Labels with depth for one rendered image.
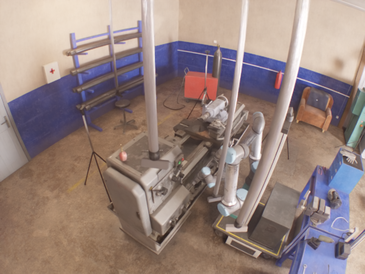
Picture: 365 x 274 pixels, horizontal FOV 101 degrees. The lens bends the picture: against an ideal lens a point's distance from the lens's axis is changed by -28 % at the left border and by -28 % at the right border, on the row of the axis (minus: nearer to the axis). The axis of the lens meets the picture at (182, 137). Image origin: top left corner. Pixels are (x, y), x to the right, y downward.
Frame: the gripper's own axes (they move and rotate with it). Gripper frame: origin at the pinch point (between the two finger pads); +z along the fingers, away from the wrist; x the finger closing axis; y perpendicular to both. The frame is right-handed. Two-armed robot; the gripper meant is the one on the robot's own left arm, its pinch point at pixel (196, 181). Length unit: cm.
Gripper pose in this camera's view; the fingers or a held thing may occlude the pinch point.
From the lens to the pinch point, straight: 240.6
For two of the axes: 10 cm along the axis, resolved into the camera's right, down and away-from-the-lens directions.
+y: -6.8, -6.9, 2.4
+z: -2.4, 5.2, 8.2
